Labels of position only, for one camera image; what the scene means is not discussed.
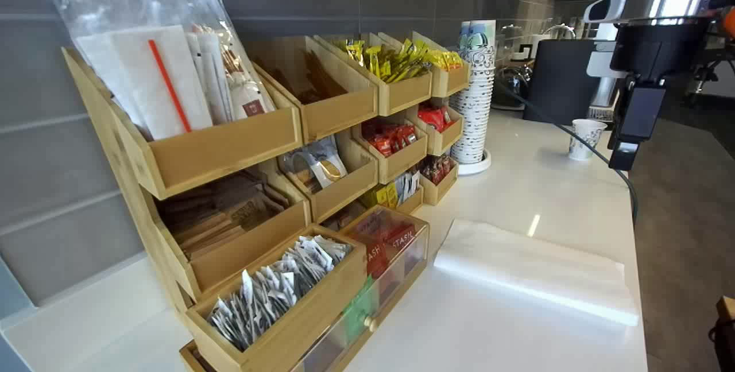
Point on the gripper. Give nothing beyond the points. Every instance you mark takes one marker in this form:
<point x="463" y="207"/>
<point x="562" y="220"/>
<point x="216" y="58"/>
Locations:
<point x="657" y="45"/>

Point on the white napkin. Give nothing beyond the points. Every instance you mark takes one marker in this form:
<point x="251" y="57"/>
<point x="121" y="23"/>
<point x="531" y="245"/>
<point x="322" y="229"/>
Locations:
<point x="534" y="268"/>

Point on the black and white coffee machine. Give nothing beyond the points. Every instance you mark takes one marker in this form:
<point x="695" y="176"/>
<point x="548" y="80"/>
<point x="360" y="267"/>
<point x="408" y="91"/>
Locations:
<point x="560" y="79"/>

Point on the patterned paper cup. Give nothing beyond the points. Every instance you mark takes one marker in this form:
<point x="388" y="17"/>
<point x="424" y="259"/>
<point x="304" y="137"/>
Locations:
<point x="584" y="139"/>

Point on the silver metal pot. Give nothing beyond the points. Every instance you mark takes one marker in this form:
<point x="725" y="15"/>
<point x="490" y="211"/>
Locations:
<point x="514" y="88"/>

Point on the stack of paper cups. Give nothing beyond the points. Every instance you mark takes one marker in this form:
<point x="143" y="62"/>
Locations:
<point x="475" y="96"/>

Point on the row of yellow sachets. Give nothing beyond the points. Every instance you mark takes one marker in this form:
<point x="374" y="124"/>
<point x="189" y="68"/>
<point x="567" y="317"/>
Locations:
<point x="447" y="60"/>

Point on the white round cup base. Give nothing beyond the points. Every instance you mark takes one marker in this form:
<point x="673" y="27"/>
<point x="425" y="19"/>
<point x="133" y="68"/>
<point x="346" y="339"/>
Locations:
<point x="481" y="165"/>

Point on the heap of red sachets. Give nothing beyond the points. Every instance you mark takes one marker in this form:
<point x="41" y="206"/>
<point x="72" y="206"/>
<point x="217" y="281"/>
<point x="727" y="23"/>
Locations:
<point x="434" y="116"/>
<point x="390" y="136"/>

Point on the heap of dark red packets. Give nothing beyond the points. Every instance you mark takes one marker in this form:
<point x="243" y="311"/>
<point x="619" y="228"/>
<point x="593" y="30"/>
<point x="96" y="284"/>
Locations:
<point x="437" y="169"/>

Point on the heap of yellow sachets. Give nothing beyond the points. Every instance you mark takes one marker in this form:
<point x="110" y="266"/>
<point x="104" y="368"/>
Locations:
<point x="390" y="62"/>

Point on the row of yellow white packets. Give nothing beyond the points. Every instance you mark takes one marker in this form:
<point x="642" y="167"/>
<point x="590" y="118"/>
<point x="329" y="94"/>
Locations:
<point x="393" y="191"/>

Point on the row of red tea packets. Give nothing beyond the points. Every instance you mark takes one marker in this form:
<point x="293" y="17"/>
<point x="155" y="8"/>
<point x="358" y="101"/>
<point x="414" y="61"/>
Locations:
<point x="385" y="240"/>

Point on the heap of white packets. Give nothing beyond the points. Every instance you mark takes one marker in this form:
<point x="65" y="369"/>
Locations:
<point x="318" y="162"/>

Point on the clear front drawer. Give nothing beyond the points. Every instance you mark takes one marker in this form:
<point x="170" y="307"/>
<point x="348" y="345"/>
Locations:
<point x="379" y="297"/>

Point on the drawer knob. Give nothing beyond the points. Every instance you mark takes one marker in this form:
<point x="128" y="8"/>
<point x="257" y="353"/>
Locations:
<point x="371" y="322"/>

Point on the row of green tea packets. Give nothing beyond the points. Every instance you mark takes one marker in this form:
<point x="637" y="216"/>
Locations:
<point x="359" y="312"/>

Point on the clear bag of wrapped straws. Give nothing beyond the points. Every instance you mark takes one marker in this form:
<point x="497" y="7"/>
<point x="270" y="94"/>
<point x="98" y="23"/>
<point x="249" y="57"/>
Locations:
<point x="229" y="73"/>

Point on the wooden condiment organizer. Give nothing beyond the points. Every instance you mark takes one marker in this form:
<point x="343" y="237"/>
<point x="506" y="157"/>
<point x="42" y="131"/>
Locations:
<point x="229" y="148"/>

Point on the heap of grey white sachets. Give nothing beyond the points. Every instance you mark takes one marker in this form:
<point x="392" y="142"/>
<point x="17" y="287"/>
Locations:
<point x="270" y="291"/>

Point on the heap of brown packets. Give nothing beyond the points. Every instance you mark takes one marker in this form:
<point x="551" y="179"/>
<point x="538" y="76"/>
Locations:
<point x="218" y="211"/>

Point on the clear bag with red strip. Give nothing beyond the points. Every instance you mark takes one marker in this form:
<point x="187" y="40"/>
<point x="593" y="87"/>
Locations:
<point x="138" y="73"/>

